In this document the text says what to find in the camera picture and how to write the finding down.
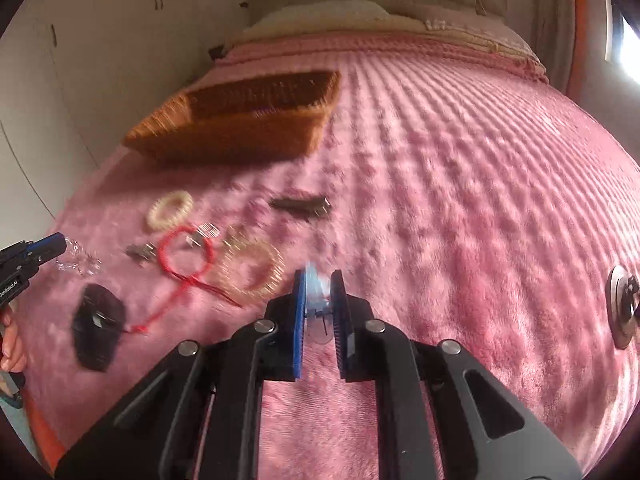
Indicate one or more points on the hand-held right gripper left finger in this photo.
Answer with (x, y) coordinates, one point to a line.
(300, 320)

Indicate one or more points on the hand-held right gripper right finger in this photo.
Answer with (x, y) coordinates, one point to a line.
(340, 320)

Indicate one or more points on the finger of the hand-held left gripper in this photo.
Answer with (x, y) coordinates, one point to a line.
(47, 246)

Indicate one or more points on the clear plastic hair clip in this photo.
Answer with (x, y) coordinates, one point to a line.
(316, 292)

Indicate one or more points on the small silver hair clip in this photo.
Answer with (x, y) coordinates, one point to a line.
(142, 251)
(202, 234)

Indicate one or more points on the dark brown hair clip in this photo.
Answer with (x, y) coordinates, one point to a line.
(300, 206)

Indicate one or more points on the brown wicker basket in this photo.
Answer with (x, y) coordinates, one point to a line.
(240, 125)

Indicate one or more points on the person's left hand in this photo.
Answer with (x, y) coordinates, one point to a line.
(11, 342)

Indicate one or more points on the orange cloth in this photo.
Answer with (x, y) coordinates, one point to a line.
(37, 425)

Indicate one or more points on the white wardrobe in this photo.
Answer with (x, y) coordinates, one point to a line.
(100, 60)

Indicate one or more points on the dark object on nightstand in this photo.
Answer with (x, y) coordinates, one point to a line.
(216, 53)

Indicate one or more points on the white floral pillow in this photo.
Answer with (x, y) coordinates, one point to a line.
(320, 15)

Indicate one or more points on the beige quilt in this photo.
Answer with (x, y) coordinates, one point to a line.
(500, 42)

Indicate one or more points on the grey and orange curtain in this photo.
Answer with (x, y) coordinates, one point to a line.
(555, 25)

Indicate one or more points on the bright window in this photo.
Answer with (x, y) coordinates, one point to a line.
(625, 40)

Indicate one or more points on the round grey disc mount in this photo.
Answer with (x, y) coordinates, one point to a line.
(620, 305)

